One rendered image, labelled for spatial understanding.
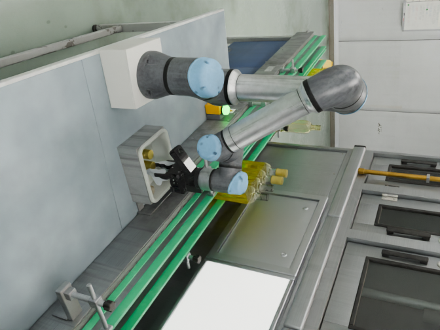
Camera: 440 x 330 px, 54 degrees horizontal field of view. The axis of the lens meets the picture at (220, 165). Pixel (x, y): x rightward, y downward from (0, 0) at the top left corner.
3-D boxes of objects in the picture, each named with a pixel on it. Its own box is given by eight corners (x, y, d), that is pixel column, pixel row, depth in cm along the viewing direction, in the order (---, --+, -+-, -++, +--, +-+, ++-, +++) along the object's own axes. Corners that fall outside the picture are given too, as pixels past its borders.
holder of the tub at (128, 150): (136, 213, 156) (154, 217, 153) (116, 147, 142) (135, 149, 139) (161, 188, 169) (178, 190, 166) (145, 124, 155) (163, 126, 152)
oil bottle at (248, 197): (205, 198, 175) (254, 205, 166) (202, 186, 172) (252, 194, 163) (211, 190, 179) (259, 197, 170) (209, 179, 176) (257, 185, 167)
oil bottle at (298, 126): (272, 131, 240) (319, 135, 228) (271, 122, 237) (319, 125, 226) (275, 127, 244) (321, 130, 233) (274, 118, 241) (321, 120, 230)
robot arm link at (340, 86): (365, 86, 105) (202, 171, 123) (370, 95, 115) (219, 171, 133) (344, 46, 107) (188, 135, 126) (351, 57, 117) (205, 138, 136)
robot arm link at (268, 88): (190, 61, 139) (366, 65, 116) (210, 73, 153) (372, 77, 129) (185, 99, 139) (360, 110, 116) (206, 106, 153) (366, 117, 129)
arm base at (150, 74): (134, 52, 129) (162, 52, 125) (162, 48, 142) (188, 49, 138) (138, 102, 134) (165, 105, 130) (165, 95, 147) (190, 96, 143)
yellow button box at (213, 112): (205, 119, 196) (220, 120, 193) (203, 103, 192) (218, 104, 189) (212, 112, 201) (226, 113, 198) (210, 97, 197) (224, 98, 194)
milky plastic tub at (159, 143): (133, 202, 153) (154, 206, 149) (116, 147, 142) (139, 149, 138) (159, 176, 166) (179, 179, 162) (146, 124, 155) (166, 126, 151)
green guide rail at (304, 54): (195, 169, 164) (214, 171, 161) (194, 167, 164) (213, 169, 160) (314, 36, 295) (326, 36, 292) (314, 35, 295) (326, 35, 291)
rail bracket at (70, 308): (54, 319, 121) (118, 342, 111) (32, 276, 112) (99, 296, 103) (65, 306, 124) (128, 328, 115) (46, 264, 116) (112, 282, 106)
